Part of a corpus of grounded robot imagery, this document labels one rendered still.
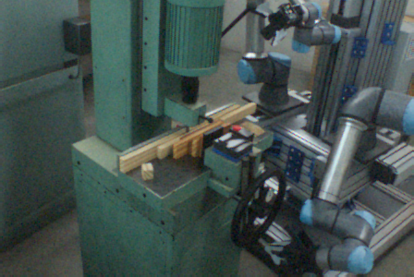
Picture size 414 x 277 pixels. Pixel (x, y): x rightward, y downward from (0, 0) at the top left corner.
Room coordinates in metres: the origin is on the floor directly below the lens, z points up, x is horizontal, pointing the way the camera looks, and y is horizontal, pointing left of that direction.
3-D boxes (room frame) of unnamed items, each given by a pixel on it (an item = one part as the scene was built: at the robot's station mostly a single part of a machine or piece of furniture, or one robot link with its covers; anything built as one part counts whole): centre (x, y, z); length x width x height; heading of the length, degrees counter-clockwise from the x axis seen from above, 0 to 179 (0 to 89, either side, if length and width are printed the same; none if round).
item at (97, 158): (1.43, 0.19, 0.76); 0.57 x 0.45 x 0.09; 52
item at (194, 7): (1.36, 0.10, 1.35); 0.18 x 0.18 x 0.31
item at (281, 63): (2.00, -0.27, 0.98); 0.13 x 0.12 x 0.14; 122
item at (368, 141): (1.65, -0.62, 0.87); 0.15 x 0.15 x 0.10
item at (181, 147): (1.36, 0.05, 0.93); 0.25 x 0.01 x 0.06; 142
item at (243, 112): (1.46, 0.01, 0.92); 0.54 x 0.02 x 0.04; 142
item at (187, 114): (1.37, 0.11, 1.03); 0.14 x 0.07 x 0.09; 52
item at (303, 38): (1.71, -0.32, 1.23); 0.11 x 0.08 x 0.11; 122
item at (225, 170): (1.26, -0.07, 0.92); 0.15 x 0.13 x 0.09; 142
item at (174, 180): (1.31, 0.00, 0.87); 0.61 x 0.30 x 0.06; 142
